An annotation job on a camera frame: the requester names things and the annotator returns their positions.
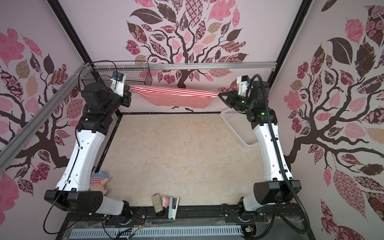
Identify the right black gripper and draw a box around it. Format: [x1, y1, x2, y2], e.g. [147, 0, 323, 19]
[219, 91, 254, 114]

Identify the red white striped tank top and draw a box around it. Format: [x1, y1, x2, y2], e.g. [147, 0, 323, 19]
[130, 85, 219, 109]

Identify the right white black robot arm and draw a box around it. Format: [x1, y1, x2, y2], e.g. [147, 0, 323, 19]
[219, 78, 302, 212]

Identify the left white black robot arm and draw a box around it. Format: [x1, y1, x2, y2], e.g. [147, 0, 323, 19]
[44, 81, 131, 216]

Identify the white plastic mesh basket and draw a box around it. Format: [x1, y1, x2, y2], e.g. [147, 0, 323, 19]
[220, 109, 258, 149]

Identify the plush doll head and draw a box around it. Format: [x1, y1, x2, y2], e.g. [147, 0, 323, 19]
[89, 172, 109, 195]

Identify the tan rectangular block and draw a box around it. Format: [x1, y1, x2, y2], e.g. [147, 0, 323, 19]
[151, 193, 164, 216]

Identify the small pink toy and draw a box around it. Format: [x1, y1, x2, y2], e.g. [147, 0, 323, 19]
[162, 196, 170, 209]

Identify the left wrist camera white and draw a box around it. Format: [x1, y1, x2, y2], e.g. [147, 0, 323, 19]
[111, 72, 126, 97]

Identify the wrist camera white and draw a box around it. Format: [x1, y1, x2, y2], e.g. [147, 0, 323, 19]
[237, 75, 250, 97]
[111, 72, 126, 97]

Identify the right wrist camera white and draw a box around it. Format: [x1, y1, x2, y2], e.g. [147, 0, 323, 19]
[237, 75, 250, 97]

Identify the black wire basket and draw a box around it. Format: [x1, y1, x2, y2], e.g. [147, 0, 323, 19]
[79, 60, 153, 90]

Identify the aluminium rail back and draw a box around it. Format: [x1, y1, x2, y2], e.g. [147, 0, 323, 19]
[89, 61, 277, 72]

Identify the aluminium rail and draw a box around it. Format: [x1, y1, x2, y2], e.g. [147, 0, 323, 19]
[89, 61, 277, 72]
[1, 63, 89, 172]

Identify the aluminium rail left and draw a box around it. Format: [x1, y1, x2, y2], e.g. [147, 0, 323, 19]
[1, 63, 89, 172]

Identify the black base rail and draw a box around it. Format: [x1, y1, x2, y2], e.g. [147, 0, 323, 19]
[63, 204, 303, 226]

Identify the white slotted cable duct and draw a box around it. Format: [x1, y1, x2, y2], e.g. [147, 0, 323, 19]
[67, 226, 243, 240]

